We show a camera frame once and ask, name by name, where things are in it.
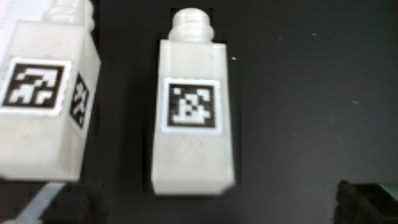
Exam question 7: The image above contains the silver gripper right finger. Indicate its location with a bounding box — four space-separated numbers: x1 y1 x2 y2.
335 181 398 224

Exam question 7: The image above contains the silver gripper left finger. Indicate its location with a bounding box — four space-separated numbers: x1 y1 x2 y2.
54 183 108 224

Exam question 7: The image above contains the white leg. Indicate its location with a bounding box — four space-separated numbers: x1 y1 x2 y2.
0 0 100 182
150 8 234 196

